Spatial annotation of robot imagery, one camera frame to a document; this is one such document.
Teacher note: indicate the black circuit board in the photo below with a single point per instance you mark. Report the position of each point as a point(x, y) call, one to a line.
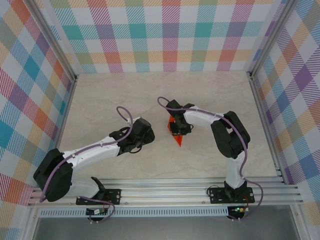
point(96, 212)

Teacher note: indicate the grey metal panel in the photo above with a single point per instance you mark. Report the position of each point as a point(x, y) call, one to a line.
point(162, 228)

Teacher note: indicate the aluminium corner post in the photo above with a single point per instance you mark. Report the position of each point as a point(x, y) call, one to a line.
point(52, 40)
point(272, 37)

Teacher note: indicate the orange paper sheet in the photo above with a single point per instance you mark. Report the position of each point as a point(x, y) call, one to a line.
point(178, 140)

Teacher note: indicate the circuit board with green light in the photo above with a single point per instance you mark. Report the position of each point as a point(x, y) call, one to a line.
point(238, 209)

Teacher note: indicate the aluminium mounting rail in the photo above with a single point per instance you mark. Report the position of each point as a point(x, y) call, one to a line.
point(162, 192)

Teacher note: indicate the aluminium side rail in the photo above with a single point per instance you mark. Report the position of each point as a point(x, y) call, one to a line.
point(62, 120)
point(267, 130)

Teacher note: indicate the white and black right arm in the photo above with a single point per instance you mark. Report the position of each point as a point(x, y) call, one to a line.
point(200, 118)

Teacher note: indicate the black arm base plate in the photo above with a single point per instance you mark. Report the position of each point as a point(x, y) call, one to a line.
point(215, 195)
point(115, 196)

